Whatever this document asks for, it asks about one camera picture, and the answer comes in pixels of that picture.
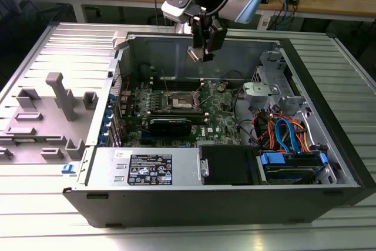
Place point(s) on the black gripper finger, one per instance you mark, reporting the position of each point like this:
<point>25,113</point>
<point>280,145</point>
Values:
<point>216,39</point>
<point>198,38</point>

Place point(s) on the silver square CPU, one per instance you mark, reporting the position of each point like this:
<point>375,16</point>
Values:
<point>194,54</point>

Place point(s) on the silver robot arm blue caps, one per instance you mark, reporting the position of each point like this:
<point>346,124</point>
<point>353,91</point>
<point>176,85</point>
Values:
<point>249,7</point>

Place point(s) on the CPU socket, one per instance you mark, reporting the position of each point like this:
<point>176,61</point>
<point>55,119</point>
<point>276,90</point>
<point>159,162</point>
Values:
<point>180,101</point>

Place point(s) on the blue slot latch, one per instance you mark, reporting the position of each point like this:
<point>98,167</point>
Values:
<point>106,127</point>
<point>111,101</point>
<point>102,140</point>
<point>109,114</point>

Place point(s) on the round coin battery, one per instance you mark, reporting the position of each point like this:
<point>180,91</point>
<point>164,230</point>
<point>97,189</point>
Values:
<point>221,87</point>

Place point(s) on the green motherboard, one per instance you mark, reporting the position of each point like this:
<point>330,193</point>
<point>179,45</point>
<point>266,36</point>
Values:
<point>217,121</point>

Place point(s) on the small black box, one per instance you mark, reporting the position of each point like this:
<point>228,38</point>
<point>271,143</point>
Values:
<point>293,0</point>

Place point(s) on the black graphics card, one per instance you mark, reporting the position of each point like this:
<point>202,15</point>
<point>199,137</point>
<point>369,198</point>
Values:
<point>170,127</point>

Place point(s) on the silver power supply unit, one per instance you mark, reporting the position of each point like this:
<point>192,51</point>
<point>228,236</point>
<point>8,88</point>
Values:
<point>188,165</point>

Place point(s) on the hard disk in blue carrier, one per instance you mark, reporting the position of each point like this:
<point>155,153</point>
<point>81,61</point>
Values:
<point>271,158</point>

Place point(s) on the open black PC case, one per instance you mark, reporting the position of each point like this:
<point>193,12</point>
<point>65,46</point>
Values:
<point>205,207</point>

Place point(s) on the dark chair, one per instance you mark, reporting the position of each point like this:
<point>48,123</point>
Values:
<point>26,27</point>

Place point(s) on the grey parts rack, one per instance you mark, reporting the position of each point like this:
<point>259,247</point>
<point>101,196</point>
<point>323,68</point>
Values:
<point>44,127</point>

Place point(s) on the blue plastic clip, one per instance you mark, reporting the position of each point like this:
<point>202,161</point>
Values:
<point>68,169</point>

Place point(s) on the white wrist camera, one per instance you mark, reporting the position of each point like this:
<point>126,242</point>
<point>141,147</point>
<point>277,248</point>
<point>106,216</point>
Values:
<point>176,10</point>

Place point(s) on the silver metal bracket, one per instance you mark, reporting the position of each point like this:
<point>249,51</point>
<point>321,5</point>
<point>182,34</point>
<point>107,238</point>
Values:
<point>258,89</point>

